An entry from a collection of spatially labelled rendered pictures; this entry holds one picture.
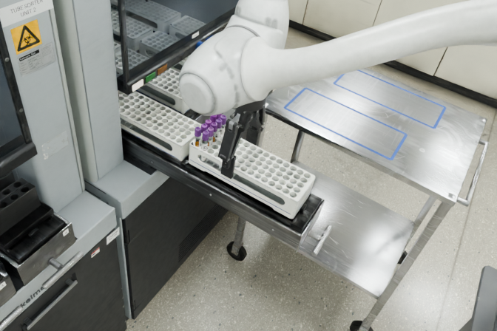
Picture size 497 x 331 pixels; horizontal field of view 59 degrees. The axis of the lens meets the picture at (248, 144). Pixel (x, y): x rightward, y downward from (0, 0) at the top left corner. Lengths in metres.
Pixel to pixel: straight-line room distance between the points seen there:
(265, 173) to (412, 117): 0.60
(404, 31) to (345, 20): 2.67
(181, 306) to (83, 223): 0.79
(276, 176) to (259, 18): 0.39
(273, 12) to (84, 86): 0.43
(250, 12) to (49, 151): 0.51
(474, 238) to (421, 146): 1.13
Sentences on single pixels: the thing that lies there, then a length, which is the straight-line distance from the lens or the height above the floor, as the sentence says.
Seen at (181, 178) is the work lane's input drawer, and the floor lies 0.78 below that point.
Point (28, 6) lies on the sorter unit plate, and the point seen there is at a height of 1.24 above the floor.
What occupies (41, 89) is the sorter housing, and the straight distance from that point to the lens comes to 0.92.
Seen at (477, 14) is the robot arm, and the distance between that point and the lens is 0.74.
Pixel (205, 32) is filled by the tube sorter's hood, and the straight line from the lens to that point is 1.28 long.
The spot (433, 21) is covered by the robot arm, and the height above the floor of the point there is 1.34.
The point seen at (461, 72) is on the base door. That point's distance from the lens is 3.31.
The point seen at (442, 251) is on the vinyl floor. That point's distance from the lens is 2.28.
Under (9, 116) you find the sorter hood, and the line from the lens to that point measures 0.88.
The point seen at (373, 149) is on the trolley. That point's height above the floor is 0.82.
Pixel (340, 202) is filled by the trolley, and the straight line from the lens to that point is 1.86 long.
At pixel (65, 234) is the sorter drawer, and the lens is 1.04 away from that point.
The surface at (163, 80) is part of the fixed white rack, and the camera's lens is 1.31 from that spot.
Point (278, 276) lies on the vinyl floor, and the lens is 1.92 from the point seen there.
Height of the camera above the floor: 1.61
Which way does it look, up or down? 42 degrees down
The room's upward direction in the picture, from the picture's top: 10 degrees clockwise
